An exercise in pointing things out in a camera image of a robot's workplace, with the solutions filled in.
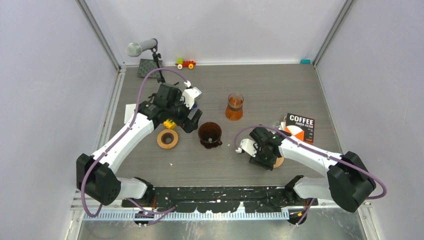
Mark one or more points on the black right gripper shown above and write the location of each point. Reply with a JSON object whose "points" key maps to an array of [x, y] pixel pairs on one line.
{"points": [[268, 164]]}

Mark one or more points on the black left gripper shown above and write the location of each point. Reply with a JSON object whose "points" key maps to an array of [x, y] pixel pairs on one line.
{"points": [[189, 125]]}

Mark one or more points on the large wooden ring holder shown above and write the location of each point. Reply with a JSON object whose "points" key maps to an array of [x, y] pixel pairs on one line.
{"points": [[278, 162]]}

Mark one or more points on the dark brown dripper cup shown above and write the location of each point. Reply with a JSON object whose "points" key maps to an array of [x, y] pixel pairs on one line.
{"points": [[210, 134]]}

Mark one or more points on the orange coffee filter box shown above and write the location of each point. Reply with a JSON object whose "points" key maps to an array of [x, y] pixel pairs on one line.
{"points": [[302, 127]]}

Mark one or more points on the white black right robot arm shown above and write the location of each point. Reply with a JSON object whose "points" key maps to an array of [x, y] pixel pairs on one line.
{"points": [[344, 178]]}

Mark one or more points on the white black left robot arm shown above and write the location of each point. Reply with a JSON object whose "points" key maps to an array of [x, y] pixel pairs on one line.
{"points": [[96, 173]]}

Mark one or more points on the yellow green toy brick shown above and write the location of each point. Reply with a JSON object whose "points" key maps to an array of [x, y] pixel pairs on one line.
{"points": [[169, 124]]}

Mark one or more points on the amber glass carafe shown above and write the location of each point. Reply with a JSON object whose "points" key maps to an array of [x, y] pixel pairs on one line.
{"points": [[234, 110]]}

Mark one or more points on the toy brick car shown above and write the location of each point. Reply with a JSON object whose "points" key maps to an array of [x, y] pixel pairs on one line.
{"points": [[181, 63]]}

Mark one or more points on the white paper sheet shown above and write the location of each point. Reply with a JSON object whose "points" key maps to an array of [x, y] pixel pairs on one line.
{"points": [[129, 112]]}

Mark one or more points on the grey microphone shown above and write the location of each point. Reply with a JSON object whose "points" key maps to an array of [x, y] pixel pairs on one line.
{"points": [[135, 49]]}

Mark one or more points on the teal block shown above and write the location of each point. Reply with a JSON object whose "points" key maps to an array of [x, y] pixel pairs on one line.
{"points": [[305, 61]]}

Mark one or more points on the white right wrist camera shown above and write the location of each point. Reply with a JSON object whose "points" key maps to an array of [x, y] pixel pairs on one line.
{"points": [[247, 146]]}

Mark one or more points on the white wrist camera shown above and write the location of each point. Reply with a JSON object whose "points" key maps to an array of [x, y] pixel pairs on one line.
{"points": [[190, 95], [247, 146]]}

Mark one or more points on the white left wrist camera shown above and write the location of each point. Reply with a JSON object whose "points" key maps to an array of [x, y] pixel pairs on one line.
{"points": [[190, 95]]}

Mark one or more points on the small wooden ring holder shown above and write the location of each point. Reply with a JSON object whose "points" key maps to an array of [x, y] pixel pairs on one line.
{"points": [[167, 139]]}

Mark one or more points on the grey studded base plate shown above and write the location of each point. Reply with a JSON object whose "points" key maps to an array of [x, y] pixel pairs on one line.
{"points": [[147, 65]]}

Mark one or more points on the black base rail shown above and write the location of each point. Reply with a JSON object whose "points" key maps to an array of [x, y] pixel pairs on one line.
{"points": [[227, 199]]}

